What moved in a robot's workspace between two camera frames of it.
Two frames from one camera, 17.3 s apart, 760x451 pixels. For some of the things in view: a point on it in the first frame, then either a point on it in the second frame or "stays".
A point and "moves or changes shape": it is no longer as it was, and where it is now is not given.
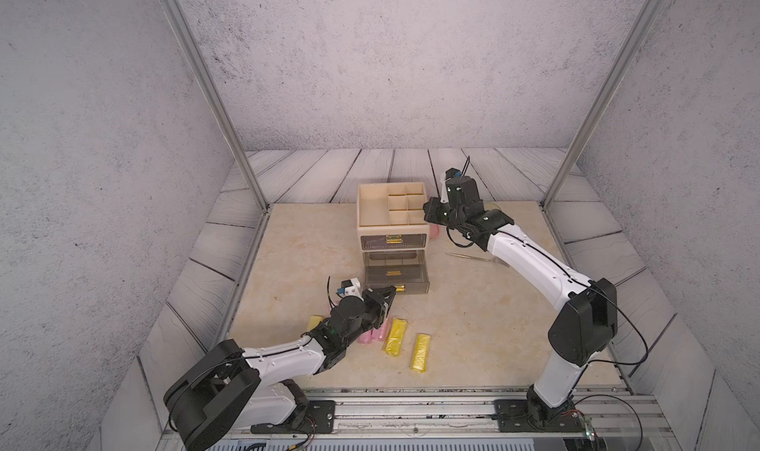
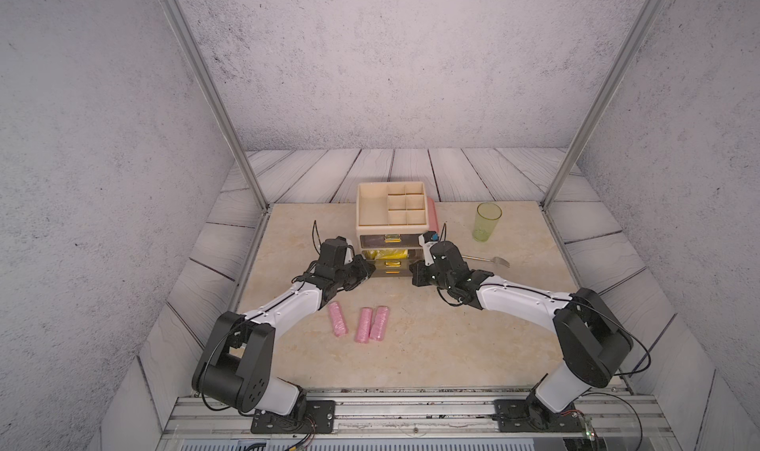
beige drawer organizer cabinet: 392,227 stays
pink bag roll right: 381,333 stays
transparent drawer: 404,269 moves or changes shape
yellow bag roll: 421,353 → 386,254
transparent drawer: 384,241 stays
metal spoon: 493,259 stays
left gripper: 380,307 → 363,273
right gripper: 432,208 → 418,273
